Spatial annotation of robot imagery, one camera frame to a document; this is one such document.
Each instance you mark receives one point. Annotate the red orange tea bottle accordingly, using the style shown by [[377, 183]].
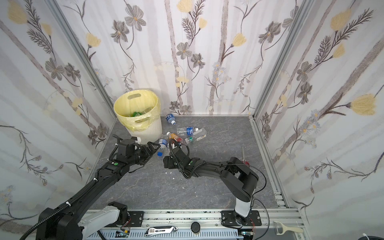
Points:
[[174, 137]]

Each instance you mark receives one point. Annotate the clear bottle blue label top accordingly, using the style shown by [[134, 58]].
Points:
[[186, 131]]

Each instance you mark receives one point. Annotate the red handled scissors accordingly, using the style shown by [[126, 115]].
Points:
[[244, 157]]

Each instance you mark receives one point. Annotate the blue label bottle by wall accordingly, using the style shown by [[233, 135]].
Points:
[[169, 117]]

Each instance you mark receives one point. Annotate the white bin with yellow liner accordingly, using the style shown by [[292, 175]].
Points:
[[147, 127]]

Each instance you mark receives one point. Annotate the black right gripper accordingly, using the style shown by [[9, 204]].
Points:
[[174, 161]]

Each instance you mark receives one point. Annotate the silver adjustable wrench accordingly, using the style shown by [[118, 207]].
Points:
[[154, 231]]

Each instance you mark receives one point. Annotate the black round knob centre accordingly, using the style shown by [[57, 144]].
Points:
[[195, 228]]

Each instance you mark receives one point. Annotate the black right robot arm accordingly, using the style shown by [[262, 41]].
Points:
[[238, 178]]

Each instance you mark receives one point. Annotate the blue label bottle centre left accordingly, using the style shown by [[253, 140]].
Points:
[[163, 145]]

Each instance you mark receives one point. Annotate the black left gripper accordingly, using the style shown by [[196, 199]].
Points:
[[147, 151]]

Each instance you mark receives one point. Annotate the aluminium mounting rail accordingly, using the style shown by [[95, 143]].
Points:
[[212, 225]]

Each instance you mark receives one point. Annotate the white peeler tool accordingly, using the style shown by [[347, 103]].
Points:
[[281, 229]]

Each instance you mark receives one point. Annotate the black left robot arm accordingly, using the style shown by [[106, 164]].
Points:
[[65, 222]]

